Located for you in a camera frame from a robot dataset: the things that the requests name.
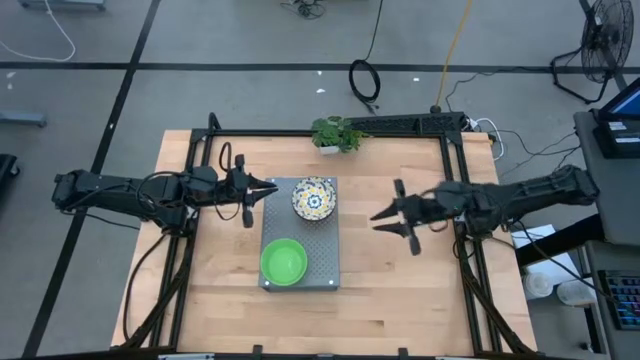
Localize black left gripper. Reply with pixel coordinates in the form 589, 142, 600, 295
215, 153, 279, 230

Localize white paper sheet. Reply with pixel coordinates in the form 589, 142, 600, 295
510, 223, 582, 287

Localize green plant in white pot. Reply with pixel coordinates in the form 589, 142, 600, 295
310, 115, 370, 156

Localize black floor fan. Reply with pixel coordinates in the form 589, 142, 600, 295
549, 0, 636, 106

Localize clear plastic cup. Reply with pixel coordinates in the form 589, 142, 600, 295
521, 269, 554, 301
555, 278, 597, 308

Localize grey perforated metal shelf riser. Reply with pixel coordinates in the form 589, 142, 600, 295
258, 176, 342, 293

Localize grey desk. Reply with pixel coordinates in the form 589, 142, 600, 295
573, 109, 640, 247

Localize yellow cable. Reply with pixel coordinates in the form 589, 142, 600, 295
433, 0, 475, 112

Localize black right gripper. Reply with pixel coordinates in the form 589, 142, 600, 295
369, 178, 469, 257

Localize white cable at frame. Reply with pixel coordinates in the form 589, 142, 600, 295
468, 116, 507, 163

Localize black aluminium table frame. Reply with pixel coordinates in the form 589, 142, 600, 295
117, 111, 537, 360

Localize backlit black keyboard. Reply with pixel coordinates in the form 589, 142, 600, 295
597, 269, 640, 332

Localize black cable bundle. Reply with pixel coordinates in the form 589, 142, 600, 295
278, 0, 327, 21

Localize white floor cable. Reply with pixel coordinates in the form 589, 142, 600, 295
0, 0, 78, 64

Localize green plastic bowl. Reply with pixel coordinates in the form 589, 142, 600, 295
259, 237, 310, 288

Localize black open laptop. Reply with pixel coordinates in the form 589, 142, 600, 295
591, 76, 640, 161

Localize coiled black floor cable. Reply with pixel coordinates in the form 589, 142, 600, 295
347, 0, 385, 116

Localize yellow bowl with patterned inside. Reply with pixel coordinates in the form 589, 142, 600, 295
291, 176, 338, 222

